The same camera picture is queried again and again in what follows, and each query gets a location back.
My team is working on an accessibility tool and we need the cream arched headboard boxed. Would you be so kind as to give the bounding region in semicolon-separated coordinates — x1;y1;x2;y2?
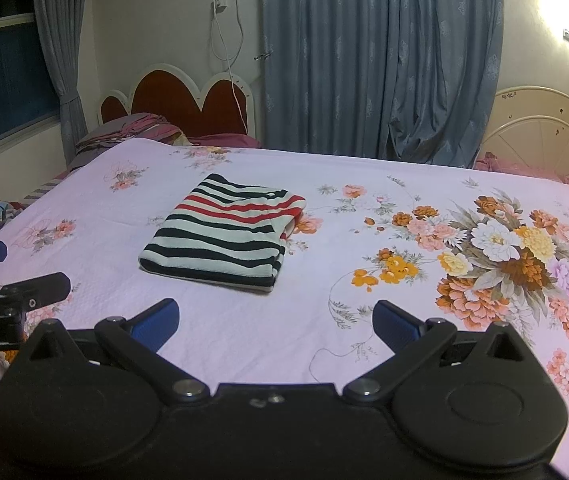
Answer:
478;86;569;177

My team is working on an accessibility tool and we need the white charger cable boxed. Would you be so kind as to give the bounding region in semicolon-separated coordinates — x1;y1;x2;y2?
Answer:
208;0;251;134

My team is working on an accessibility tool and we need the pink pillow pile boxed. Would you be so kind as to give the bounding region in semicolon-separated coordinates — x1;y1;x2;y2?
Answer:
68;113;192;172

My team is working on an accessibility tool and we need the striped knit sweater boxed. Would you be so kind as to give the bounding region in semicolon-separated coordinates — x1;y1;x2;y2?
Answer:
139;174;306;292

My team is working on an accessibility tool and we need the pink floral bed sheet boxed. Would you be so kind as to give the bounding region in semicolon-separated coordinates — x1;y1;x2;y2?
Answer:
0;140;569;476

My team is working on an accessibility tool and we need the blue centre curtain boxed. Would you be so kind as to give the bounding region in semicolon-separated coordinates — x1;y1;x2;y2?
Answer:
262;0;503;168

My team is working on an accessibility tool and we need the blue left window curtain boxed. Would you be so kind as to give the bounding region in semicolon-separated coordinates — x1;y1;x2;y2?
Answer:
34;0;87;162

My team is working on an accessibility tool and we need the red heart-shaped headboard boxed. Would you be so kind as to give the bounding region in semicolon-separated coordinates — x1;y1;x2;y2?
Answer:
97;63;256;139

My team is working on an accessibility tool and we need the pink pillow at right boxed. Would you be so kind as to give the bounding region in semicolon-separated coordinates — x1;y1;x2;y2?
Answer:
473;152;569;185

